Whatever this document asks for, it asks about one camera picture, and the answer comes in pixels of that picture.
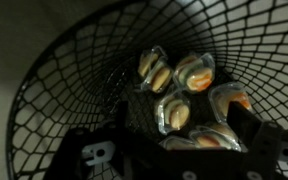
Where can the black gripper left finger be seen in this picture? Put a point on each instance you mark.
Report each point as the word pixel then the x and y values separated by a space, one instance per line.
pixel 121 114

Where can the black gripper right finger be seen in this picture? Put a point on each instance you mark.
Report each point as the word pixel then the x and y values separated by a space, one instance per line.
pixel 244 124

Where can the wrapped snack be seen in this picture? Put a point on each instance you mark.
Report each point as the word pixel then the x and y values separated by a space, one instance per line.
pixel 195 73
pixel 172 112
pixel 177 143
pixel 221 96
pixel 214 135
pixel 154 70

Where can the wrapped snack bottom right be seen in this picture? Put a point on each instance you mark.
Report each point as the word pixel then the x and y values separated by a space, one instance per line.
pixel 214 135

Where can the wrapped snack centre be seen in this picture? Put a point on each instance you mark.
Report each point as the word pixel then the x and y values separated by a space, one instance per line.
pixel 172 112

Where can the wrapped snack bottom left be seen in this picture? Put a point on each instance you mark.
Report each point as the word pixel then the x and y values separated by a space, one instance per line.
pixel 177 143

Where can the wrapped snack upper left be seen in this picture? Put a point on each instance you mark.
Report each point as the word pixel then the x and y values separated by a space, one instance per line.
pixel 154 70

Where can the wrapped snack upper middle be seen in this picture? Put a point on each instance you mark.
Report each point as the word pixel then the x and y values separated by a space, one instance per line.
pixel 195 73

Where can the black wire mesh basket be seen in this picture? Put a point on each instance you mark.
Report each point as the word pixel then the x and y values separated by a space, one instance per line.
pixel 80 78

